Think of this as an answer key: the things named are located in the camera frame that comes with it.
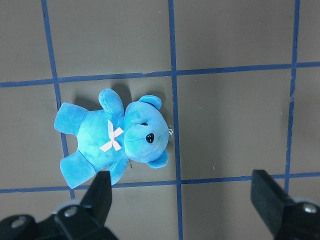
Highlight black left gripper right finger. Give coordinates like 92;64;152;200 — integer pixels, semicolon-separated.
250;169;320;240

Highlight blue teddy bear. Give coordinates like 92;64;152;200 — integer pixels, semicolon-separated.
54;88;172;189

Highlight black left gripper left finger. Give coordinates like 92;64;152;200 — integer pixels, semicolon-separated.
0;171;118;240

